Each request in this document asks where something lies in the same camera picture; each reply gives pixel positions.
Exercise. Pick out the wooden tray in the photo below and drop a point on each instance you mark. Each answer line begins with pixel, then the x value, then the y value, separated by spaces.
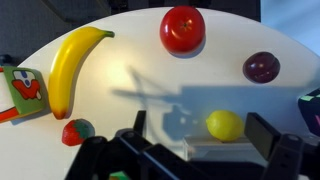
pixel 211 149

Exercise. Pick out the red toy strawberry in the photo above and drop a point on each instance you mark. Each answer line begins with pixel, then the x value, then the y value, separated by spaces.
pixel 76 132

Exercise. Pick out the black white blue soft cube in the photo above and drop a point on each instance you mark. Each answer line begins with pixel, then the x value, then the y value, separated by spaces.
pixel 309 106

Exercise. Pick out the yellow toy lemon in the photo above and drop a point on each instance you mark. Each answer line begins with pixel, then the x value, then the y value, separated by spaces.
pixel 225 125

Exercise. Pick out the red toy apple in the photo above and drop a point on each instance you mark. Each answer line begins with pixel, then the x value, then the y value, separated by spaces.
pixel 182 30

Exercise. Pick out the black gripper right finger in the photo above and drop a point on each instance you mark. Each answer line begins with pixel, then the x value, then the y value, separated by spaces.
pixel 288 156

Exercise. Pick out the yellow toy banana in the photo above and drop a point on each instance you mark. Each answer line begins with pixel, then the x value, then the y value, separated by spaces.
pixel 66 61

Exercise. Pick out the dark purple toy plum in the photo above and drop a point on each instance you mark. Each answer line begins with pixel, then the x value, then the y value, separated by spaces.
pixel 261 67

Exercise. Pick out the green plastic bowl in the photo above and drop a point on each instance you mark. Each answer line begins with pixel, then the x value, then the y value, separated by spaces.
pixel 118 176

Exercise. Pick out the round white table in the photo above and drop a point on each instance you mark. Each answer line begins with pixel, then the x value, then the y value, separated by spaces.
pixel 133 72

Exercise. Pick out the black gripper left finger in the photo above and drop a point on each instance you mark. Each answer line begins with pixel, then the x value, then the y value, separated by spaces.
pixel 132 154

